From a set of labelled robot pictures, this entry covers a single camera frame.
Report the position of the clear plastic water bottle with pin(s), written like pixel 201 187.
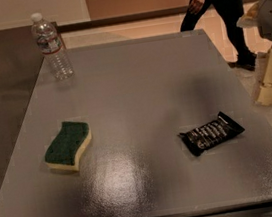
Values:
pixel 51 46

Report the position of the green and yellow sponge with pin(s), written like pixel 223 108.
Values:
pixel 66 149

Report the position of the person in black clothes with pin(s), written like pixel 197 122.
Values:
pixel 230 11

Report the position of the black snack wrapper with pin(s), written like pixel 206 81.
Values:
pixel 212 134

